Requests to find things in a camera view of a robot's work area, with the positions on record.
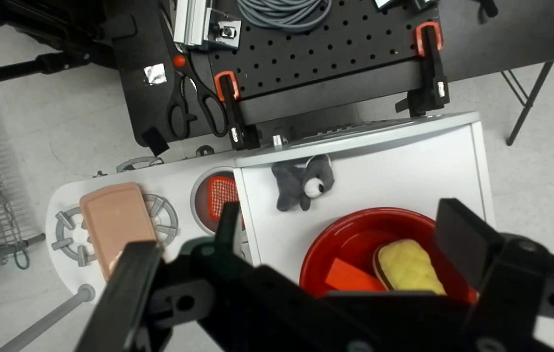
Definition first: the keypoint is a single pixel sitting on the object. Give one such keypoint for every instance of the thin black stand leg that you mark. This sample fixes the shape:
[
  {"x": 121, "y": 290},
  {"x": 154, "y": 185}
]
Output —
[{"x": 526, "y": 104}]

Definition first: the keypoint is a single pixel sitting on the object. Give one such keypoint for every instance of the pink cutting board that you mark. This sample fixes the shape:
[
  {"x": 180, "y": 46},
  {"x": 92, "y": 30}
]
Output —
[{"x": 117, "y": 226}]

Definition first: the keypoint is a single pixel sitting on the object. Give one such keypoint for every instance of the orange block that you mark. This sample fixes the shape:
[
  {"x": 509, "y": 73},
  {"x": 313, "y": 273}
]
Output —
[{"x": 354, "y": 276}]

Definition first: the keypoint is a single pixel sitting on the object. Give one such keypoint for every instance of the silver aluminium extrusion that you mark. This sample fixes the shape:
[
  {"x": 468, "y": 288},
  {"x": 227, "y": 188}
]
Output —
[{"x": 197, "y": 22}]

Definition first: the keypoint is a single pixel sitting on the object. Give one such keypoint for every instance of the white toy kitchen counter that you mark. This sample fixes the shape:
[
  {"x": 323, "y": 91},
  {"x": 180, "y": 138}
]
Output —
[{"x": 170, "y": 187}]

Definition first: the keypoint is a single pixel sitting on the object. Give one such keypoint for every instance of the grey toy stove burner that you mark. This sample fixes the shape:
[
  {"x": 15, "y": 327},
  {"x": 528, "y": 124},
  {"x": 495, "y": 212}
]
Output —
[{"x": 66, "y": 245}]

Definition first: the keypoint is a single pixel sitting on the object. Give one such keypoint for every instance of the black scissors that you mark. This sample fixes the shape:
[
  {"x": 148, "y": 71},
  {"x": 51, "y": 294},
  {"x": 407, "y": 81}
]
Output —
[{"x": 213, "y": 110}]

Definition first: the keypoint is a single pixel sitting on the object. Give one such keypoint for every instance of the yellow plushy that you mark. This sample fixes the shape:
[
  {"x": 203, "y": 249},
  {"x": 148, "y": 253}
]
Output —
[{"x": 409, "y": 267}]

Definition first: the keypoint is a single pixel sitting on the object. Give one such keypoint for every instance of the black tripod stand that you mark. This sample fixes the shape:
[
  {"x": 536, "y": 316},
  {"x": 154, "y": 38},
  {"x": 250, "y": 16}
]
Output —
[{"x": 41, "y": 40}]

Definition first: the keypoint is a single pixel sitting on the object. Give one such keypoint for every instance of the grey metal rod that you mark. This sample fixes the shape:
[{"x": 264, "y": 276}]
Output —
[{"x": 41, "y": 323}]

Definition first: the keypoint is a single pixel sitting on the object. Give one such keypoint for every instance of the red bowl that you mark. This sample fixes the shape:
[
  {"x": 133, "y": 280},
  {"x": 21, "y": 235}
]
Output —
[{"x": 346, "y": 237}]

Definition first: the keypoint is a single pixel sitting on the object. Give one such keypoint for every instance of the grey plush toy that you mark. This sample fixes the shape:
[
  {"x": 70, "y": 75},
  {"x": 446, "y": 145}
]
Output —
[{"x": 297, "y": 187}]

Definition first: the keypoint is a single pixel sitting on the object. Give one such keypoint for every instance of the black pegboard table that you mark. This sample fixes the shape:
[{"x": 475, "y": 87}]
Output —
[{"x": 327, "y": 52}]

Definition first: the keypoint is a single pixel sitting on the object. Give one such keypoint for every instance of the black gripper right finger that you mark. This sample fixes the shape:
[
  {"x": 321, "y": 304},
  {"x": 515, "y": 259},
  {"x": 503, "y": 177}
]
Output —
[{"x": 468, "y": 235}]

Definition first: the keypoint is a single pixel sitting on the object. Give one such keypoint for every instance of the silver aluminium frame piece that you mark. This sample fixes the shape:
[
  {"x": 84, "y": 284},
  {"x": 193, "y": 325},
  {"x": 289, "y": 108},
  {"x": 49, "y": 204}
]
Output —
[{"x": 395, "y": 3}]

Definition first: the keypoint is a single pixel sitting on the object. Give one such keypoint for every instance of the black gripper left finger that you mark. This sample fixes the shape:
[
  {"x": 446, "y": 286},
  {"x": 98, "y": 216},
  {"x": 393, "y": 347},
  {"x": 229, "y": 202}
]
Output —
[{"x": 119, "y": 300}]

